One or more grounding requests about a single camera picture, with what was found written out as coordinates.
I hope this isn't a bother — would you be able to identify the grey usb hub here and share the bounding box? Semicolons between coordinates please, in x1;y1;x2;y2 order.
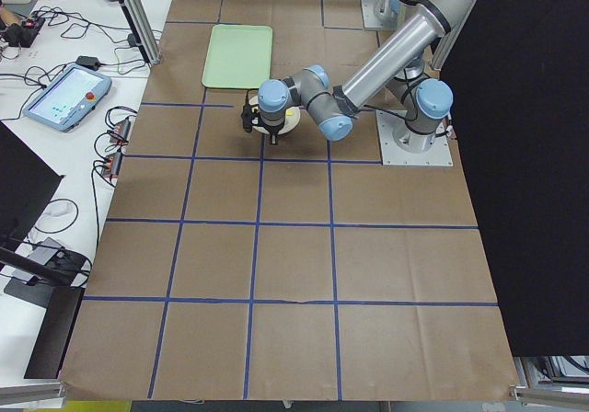
12;238;71;286

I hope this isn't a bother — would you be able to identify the black monitor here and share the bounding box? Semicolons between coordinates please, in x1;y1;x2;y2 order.
1;125;90;380

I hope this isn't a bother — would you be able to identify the brown paper table cover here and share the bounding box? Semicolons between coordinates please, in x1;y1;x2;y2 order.
61;0;517;401

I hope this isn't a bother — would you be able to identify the near blue teach pendant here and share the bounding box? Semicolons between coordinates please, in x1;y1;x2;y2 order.
23;63;112;132

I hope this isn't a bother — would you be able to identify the beige round plate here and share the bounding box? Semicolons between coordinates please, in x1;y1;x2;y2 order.
240;89;301;135

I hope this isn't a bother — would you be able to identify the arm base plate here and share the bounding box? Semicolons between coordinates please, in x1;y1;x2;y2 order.
375;110;454;167
360;0;397;31

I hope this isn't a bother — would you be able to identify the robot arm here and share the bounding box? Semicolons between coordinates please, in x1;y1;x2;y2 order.
241;0;476;153

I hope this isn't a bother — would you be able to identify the black power adapter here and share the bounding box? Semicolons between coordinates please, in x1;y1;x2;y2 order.
75;55;102;71

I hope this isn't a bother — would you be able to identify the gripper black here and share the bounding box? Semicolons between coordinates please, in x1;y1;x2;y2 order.
240;92;288;145

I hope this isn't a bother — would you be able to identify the aluminium frame post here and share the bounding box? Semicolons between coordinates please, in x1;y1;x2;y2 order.
118;0;161;65

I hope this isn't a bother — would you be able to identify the light green tray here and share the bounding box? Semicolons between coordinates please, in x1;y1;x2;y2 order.
202;24;273;89

